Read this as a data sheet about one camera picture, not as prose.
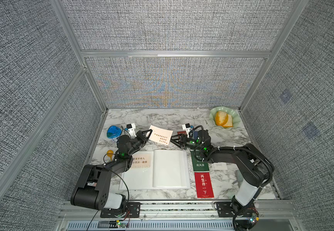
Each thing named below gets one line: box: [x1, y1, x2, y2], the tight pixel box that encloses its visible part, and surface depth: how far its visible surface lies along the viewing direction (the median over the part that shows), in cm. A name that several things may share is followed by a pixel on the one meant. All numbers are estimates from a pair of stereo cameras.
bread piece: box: [214, 110, 233, 128], surface depth 107 cm
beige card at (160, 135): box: [148, 125, 174, 146], surface depth 83 cm
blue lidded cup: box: [106, 125, 122, 139], surface depth 95 cm
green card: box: [190, 150, 210, 172], surface depth 90 cm
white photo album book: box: [119, 149, 191, 191], surface depth 88 cm
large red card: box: [194, 172, 215, 198], surface depth 83 cm
